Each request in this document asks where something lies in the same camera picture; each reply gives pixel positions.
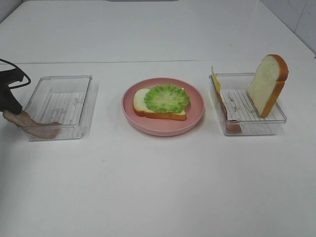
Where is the right clear plastic tray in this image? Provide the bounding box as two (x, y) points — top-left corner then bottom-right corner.
(209, 73), (287, 136)

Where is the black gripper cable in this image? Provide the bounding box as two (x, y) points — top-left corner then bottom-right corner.
(0, 58), (32, 89)

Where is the left clear plastic tray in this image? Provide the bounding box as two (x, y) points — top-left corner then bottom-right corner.
(19, 76), (98, 141)

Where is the pink round plate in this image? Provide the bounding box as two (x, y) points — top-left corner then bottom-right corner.
(122, 78), (205, 136)

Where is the yellow cheese slice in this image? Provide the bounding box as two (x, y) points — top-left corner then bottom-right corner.
(211, 66), (223, 103)

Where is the green lettuce leaf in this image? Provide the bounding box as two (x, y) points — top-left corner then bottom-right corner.
(144, 84), (191, 113)

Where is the clear plastic tray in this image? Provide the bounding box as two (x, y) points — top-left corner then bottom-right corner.
(19, 76), (98, 141)
(209, 73), (287, 136)

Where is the bread slice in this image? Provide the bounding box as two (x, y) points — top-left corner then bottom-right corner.
(133, 88), (187, 120)
(247, 54), (288, 118)

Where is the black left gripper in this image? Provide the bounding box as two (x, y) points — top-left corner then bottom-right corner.
(0, 69), (24, 115)

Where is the bacon strip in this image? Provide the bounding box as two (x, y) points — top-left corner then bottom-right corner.
(216, 92), (242, 134)
(2, 110), (61, 139)

